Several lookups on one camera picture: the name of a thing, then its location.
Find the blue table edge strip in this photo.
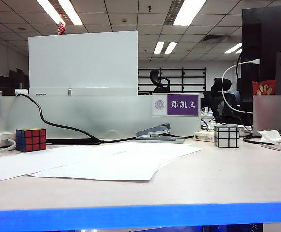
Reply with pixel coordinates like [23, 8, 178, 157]
[0, 200, 281, 231]

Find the crumpled white tissue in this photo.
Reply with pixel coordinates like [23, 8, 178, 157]
[257, 129, 281, 148]

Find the white paper sheet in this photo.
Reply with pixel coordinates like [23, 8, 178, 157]
[101, 141, 204, 168]
[0, 144, 128, 184]
[27, 147, 161, 182]

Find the grey frosted side panel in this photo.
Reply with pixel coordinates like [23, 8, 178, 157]
[252, 94, 281, 137]

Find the coloured Rubik's cube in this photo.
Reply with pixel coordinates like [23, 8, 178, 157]
[15, 128, 47, 153]

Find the thick black monitor cable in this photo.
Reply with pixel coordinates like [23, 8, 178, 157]
[16, 93, 195, 145]

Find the grey flat plate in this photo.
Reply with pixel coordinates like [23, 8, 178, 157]
[128, 136, 187, 144]

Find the red snack bag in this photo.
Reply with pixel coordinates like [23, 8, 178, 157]
[252, 79, 276, 96]

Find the white USB cable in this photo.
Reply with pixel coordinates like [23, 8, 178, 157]
[221, 59, 261, 114]

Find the black monitor power cable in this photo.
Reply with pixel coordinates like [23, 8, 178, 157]
[242, 135, 262, 144]

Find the ceiling air vent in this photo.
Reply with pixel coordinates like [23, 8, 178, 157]
[202, 35, 229, 44]

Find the dark office cabinet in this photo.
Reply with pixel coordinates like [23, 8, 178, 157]
[0, 69, 30, 96]

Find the grey power strip cable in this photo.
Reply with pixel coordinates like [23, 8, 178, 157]
[0, 138, 18, 157]

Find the purple and white nameplate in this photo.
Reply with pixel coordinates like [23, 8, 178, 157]
[151, 93, 201, 117]

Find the silver mirror cube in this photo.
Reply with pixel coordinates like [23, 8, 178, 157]
[214, 124, 240, 148]

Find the frosted glass desk partition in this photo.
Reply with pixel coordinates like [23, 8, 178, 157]
[0, 93, 202, 140]

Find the black computer monitor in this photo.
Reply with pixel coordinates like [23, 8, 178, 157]
[236, 4, 281, 114]

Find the red hanging ornament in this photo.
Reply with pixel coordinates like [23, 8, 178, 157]
[57, 13, 67, 35]

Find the small beige box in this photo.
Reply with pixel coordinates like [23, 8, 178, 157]
[194, 130, 215, 142]

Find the black office chair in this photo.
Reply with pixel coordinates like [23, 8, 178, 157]
[149, 69, 172, 93]
[203, 77, 243, 125]

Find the grey stapler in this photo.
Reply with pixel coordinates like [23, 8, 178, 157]
[135, 123, 177, 141]

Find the black wall shelf rack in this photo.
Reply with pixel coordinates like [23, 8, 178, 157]
[138, 67, 207, 94]

